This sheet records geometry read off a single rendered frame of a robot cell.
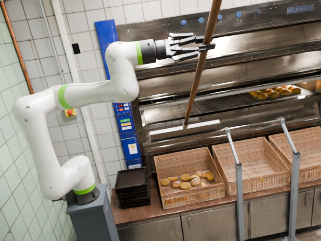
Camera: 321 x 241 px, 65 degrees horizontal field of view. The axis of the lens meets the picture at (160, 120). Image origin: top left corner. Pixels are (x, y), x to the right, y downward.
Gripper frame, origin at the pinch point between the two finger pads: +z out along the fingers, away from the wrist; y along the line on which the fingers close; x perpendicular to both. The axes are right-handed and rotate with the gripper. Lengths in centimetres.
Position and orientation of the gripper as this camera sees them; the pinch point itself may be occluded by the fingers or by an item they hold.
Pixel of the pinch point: (205, 43)
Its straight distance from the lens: 106.2
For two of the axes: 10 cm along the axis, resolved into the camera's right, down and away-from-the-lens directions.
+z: 9.8, -1.7, 0.6
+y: 1.8, 9.2, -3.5
